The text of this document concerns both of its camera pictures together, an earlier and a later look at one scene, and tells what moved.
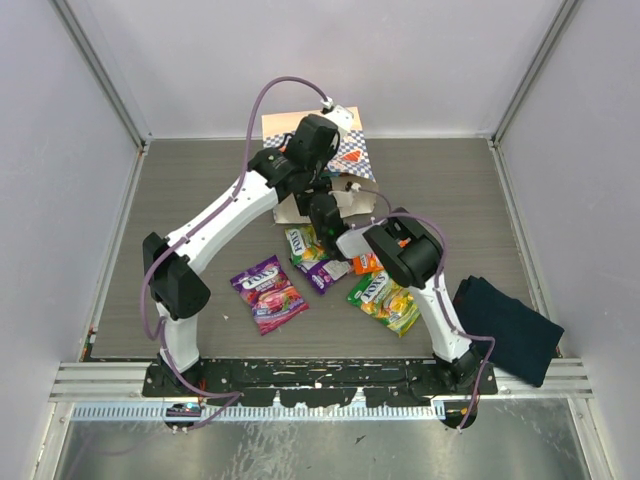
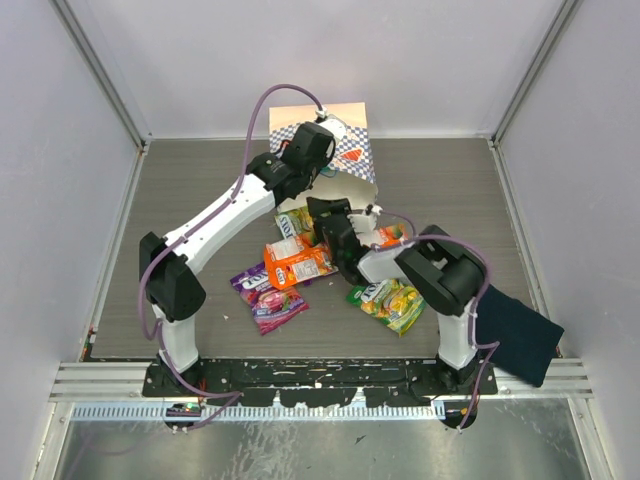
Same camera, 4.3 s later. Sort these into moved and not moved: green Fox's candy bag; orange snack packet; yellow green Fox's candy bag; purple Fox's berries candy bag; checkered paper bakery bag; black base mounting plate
Moved: green Fox's candy bag; orange snack packet
Not moved: yellow green Fox's candy bag; checkered paper bakery bag; black base mounting plate; purple Fox's berries candy bag
